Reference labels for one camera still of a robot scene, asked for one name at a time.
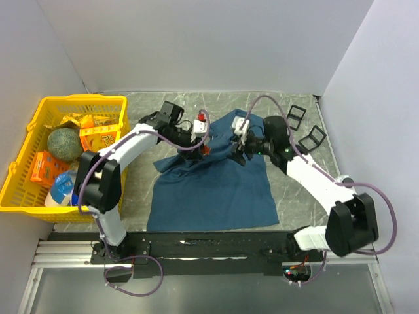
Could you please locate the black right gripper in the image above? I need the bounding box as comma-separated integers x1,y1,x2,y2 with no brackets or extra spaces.
225,131,274,167

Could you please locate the blue t-shirt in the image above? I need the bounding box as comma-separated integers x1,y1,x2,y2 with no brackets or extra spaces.
147,109,279,232

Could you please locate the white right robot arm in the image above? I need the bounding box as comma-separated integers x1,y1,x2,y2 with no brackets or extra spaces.
229,116,379,261

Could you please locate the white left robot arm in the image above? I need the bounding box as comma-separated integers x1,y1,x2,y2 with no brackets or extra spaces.
73,101,210,263

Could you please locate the orange cracker box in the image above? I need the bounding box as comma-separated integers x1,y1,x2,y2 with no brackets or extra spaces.
79,124,119,152

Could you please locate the yellow snack bag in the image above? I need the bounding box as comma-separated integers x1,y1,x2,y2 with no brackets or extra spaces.
44,113,117,131

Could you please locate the green melon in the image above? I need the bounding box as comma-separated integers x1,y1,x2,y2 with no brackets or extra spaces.
47,128,83,162

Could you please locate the white blue bottle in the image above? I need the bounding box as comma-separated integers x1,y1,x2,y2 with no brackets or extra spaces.
45,170,77,207

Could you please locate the orange snack box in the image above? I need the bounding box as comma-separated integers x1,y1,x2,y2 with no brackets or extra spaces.
30,150,69,188

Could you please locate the yellow plastic basket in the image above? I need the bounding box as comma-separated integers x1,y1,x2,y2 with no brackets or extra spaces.
1,94,130,223

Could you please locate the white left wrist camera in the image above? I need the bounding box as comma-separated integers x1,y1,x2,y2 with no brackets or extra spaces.
192,120,208,137

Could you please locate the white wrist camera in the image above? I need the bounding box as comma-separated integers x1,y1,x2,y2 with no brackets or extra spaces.
231,116,249,137
192,120,208,137

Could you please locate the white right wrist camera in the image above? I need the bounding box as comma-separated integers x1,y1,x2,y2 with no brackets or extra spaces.
231,116,249,137

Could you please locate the black frame near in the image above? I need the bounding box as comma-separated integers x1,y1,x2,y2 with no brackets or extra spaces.
298,125,327,154

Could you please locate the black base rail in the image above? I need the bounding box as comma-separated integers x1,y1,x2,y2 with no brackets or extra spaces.
90,231,323,279

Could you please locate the aluminium frame rail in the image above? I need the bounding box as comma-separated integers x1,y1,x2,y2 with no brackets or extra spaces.
18,241,394,313

